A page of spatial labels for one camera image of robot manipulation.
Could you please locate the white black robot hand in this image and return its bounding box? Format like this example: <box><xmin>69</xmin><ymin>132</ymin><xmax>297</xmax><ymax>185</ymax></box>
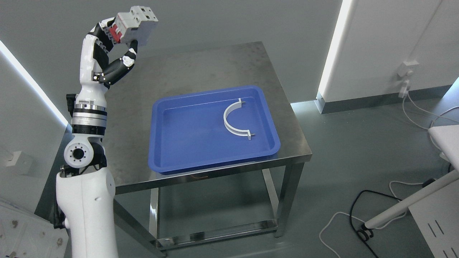
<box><xmin>75</xmin><ymin>17</ymin><xmax>138</xmax><ymax>108</ymax></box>

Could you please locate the grey circuit breaker red switch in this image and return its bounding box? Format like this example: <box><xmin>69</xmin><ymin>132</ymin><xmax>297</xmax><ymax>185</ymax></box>
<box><xmin>108</xmin><ymin>5</ymin><xmax>158</xmax><ymax>46</ymax></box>

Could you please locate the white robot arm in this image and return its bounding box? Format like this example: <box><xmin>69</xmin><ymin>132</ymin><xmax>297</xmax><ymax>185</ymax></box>
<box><xmin>51</xmin><ymin>94</ymin><xmax>119</xmax><ymax>258</ymax></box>

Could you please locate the stainless steel table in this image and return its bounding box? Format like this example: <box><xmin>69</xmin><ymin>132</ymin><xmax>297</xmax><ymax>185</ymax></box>
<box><xmin>34</xmin><ymin>42</ymin><xmax>312</xmax><ymax>258</ymax></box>

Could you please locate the blue plastic tray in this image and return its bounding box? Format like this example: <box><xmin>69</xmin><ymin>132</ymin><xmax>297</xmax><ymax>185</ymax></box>
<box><xmin>148</xmin><ymin>85</ymin><xmax>281</xmax><ymax>175</ymax></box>

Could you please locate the white curved pipe clamp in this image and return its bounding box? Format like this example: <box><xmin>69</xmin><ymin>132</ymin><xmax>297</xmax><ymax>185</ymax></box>
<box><xmin>222</xmin><ymin>98</ymin><xmax>255</xmax><ymax>141</ymax></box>

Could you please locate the white stand leg with caster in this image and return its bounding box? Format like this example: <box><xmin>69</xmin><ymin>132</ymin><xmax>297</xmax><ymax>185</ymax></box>
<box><xmin>357</xmin><ymin>125</ymin><xmax>459</xmax><ymax>258</ymax></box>

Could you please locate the white wall socket left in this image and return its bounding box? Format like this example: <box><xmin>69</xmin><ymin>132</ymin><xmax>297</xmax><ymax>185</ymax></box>
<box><xmin>5</xmin><ymin>151</ymin><xmax>33</xmax><ymax>175</ymax></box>

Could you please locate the white wall socket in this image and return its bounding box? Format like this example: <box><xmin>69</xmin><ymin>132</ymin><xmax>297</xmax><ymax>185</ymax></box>
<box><xmin>396</xmin><ymin>60</ymin><xmax>419</xmax><ymax>78</ymax></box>
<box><xmin>5</xmin><ymin>151</ymin><xmax>33</xmax><ymax>175</ymax></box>

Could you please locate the white plug with cable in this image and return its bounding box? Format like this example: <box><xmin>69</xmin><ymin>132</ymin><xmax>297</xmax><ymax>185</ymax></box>
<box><xmin>398</xmin><ymin>80</ymin><xmax>458</xmax><ymax>130</ymax></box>

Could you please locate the white wall socket right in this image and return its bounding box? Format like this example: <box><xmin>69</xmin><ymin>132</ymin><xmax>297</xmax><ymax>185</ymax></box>
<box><xmin>396</xmin><ymin>60</ymin><xmax>419</xmax><ymax>78</ymax></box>

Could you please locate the white floor cable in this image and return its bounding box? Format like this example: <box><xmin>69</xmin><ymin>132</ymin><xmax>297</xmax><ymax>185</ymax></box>
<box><xmin>319</xmin><ymin>181</ymin><xmax>425</xmax><ymax>258</ymax></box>

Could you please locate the black floor cable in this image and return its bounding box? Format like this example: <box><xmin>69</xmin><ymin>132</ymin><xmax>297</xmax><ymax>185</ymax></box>
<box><xmin>350</xmin><ymin>179</ymin><xmax>436</xmax><ymax>258</ymax></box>

